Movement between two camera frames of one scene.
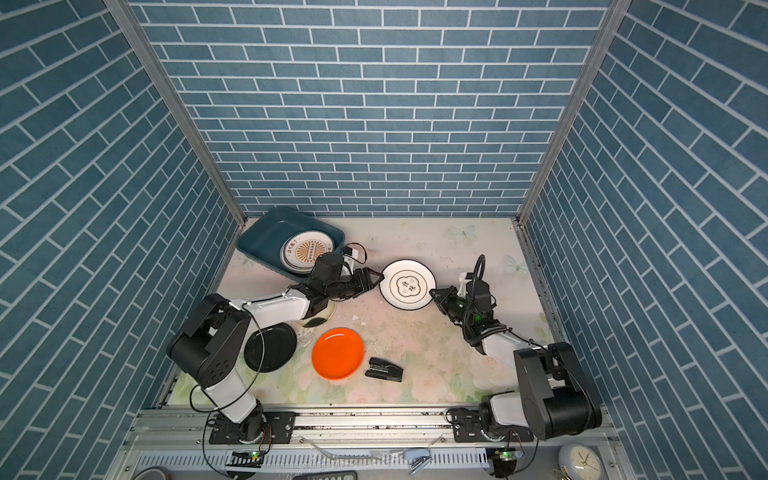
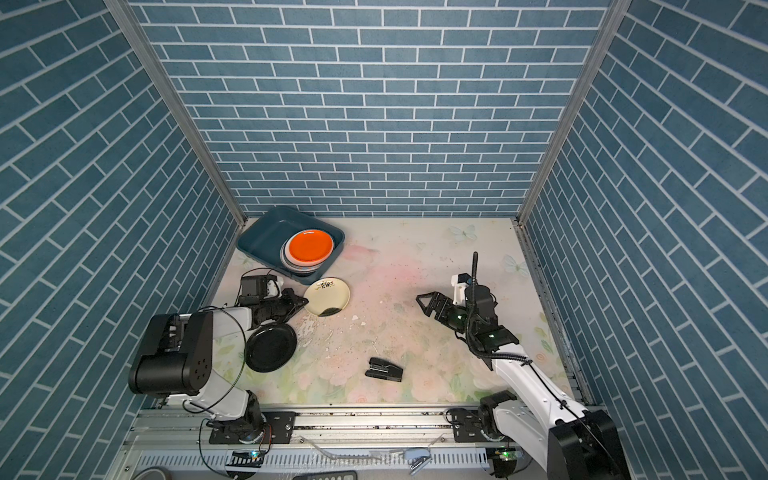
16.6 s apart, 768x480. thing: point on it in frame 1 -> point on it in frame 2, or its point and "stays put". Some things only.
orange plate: x=338 y=354 -> x=309 y=247
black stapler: x=380 y=368 stays put
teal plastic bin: x=262 y=237 stays put
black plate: x=280 y=343 stays put
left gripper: x=368 y=282 -> x=290 y=299
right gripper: x=444 y=302 stays put
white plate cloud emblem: x=406 y=284 -> x=302 y=268
